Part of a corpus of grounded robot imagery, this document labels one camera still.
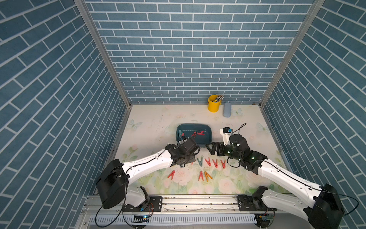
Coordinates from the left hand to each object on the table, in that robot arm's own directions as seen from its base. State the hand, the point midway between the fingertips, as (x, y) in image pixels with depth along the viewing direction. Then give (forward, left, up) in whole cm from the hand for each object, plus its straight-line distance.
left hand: (195, 159), depth 81 cm
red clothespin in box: (+23, 0, -8) cm, 24 cm away
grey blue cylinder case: (+45, -28, -5) cm, 53 cm away
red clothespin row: (-5, +14, -9) cm, 17 cm away
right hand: (+5, -9, +8) cm, 13 cm away
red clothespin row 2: (-6, -4, -8) cm, 10 cm away
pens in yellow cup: (+44, -19, +8) cm, 49 cm away
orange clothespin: (-6, -7, -8) cm, 12 cm away
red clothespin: (+2, -9, -8) cm, 12 cm away
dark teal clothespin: (+2, -3, -9) cm, 10 cm away
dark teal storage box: (+27, +5, -9) cm, 29 cm away
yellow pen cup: (+45, -16, -2) cm, 48 cm away
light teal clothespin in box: (+22, +10, -6) cm, 25 cm away
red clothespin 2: (+1, -13, -9) cm, 16 cm away
